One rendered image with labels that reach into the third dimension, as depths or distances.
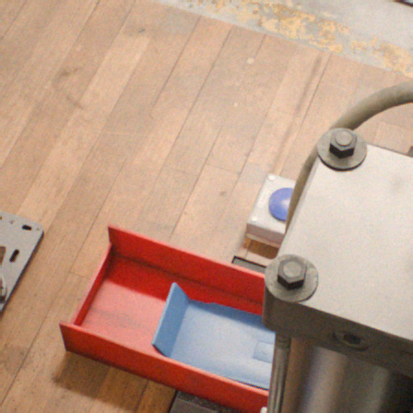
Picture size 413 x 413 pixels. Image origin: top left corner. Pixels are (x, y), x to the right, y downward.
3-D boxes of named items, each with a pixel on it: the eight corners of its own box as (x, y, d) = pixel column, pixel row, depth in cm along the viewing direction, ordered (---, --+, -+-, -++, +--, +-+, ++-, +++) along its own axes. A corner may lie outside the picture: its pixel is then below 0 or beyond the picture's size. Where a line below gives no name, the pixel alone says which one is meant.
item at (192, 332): (173, 296, 114) (172, 281, 112) (321, 335, 113) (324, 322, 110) (151, 356, 111) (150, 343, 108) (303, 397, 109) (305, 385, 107)
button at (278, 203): (275, 191, 120) (276, 181, 118) (311, 203, 119) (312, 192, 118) (262, 221, 118) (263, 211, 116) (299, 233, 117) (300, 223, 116)
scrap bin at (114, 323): (112, 252, 117) (108, 221, 112) (343, 329, 114) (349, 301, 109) (64, 350, 111) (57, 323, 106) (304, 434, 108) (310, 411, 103)
